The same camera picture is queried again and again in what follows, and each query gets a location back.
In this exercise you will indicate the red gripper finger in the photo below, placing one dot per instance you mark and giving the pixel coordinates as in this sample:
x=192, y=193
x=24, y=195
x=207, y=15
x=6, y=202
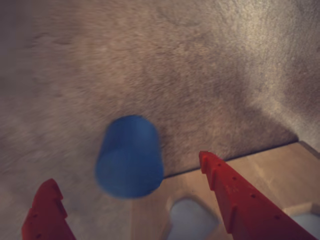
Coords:
x=45, y=212
x=245, y=207

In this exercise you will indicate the blue cylinder block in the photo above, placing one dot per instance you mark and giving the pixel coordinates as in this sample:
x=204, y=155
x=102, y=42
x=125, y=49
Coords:
x=130, y=157

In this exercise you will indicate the wooden shape sorter box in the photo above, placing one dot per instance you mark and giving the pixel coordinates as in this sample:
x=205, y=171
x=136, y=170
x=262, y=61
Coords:
x=275, y=170

